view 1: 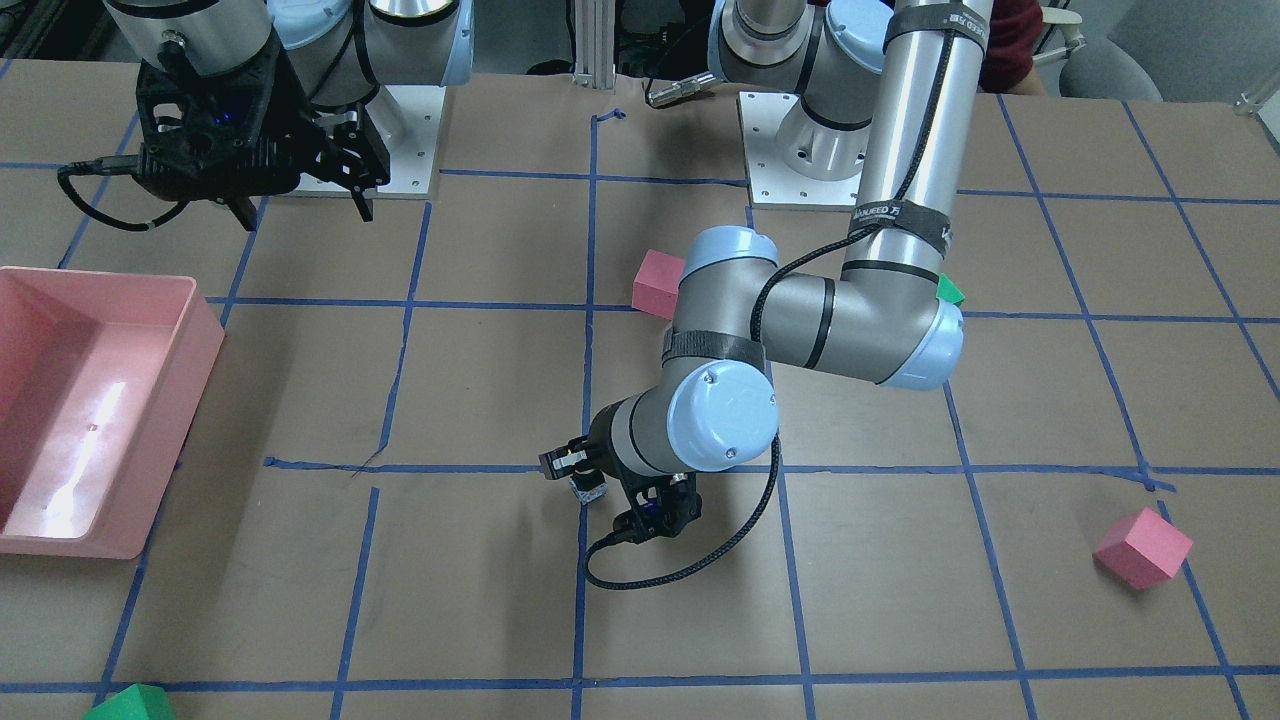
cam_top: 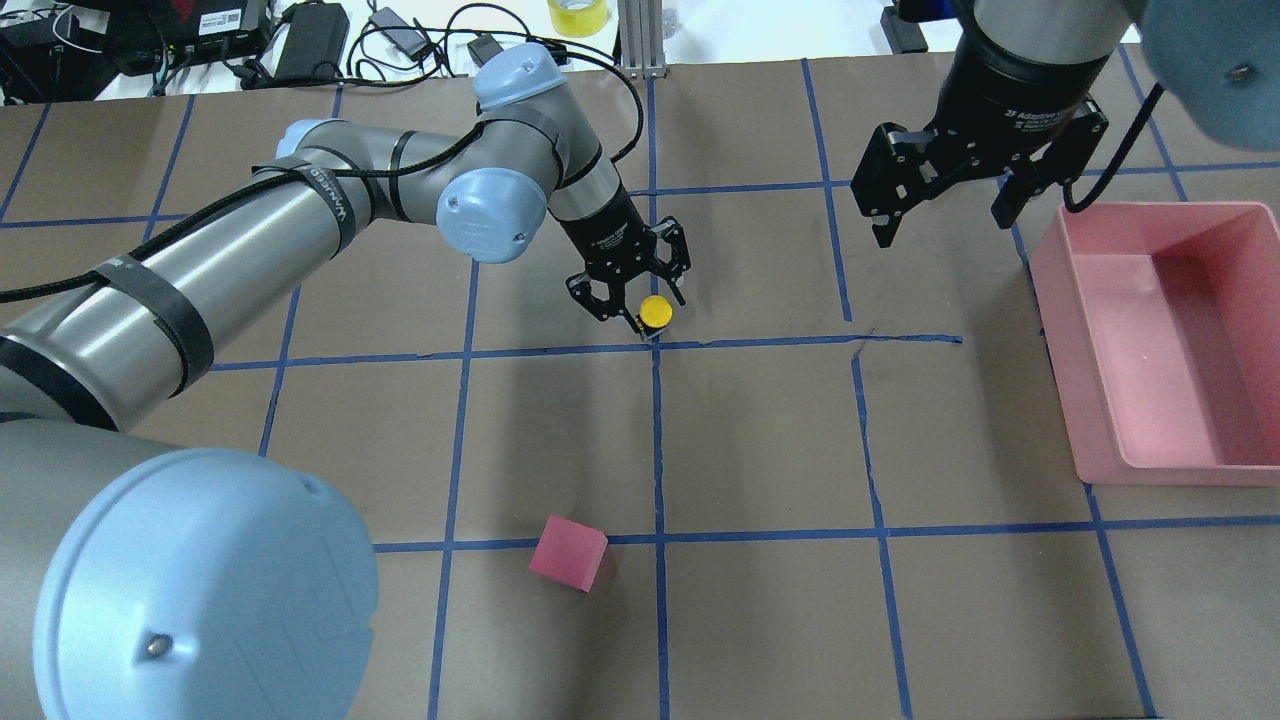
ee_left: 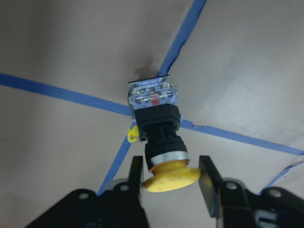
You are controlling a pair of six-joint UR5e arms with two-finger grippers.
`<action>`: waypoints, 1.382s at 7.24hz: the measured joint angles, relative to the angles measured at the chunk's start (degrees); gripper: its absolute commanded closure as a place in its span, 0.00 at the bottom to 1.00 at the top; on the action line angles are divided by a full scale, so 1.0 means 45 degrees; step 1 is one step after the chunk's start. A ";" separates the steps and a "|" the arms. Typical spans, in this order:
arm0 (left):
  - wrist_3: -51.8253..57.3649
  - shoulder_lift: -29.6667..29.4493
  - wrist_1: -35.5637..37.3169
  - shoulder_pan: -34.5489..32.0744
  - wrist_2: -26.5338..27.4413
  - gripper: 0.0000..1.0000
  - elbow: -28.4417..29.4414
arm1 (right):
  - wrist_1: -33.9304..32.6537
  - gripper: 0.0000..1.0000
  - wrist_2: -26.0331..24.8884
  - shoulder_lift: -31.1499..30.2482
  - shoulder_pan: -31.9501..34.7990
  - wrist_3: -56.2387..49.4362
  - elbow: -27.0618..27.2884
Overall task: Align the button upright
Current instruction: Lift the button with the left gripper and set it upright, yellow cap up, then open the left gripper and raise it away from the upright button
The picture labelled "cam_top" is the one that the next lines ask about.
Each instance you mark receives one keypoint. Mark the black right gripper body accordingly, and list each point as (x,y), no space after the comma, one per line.
(1010,92)

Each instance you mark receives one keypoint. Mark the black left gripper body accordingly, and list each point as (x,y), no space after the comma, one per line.
(607,234)

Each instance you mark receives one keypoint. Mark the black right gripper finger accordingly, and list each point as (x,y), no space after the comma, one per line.
(901,169)
(1059,163)

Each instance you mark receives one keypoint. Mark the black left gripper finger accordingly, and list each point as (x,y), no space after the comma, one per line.
(581,291)
(672,270)

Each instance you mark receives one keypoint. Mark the yellow push button switch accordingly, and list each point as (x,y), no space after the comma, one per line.
(654,316)

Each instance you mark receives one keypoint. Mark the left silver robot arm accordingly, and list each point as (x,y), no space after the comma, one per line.
(144,580)

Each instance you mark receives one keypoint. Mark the black power adapter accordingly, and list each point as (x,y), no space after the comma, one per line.
(903,37)

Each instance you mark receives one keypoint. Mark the pink plastic tray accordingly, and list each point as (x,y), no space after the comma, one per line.
(1161,322)

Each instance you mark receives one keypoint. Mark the yellow tape roll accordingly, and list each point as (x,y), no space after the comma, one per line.
(578,18)

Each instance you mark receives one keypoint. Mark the pink cube near centre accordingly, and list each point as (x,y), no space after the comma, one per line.
(569,553)

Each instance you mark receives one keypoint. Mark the grey usb hub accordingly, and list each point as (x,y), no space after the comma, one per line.
(409,40)

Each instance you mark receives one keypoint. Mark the black power brick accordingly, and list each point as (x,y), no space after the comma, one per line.
(316,35)

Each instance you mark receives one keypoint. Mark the aluminium frame post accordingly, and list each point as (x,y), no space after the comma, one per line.
(640,39)

